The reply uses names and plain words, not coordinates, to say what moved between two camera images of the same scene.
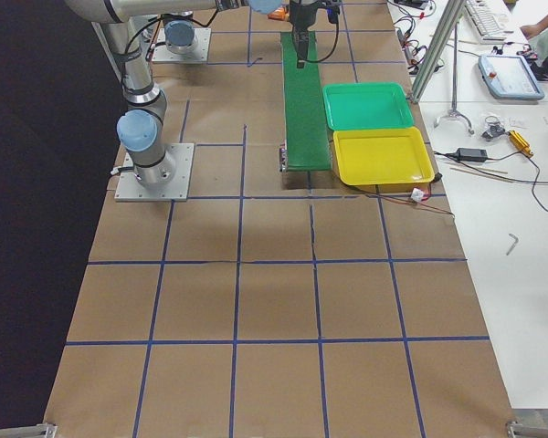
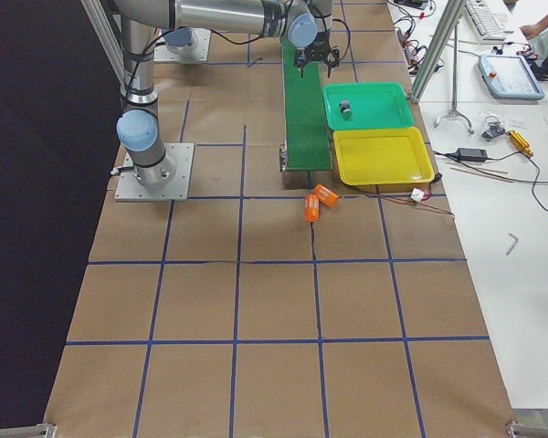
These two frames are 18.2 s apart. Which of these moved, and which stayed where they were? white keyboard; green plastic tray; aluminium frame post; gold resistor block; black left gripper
Moved: black left gripper
Stayed: aluminium frame post; gold resistor block; green plastic tray; white keyboard
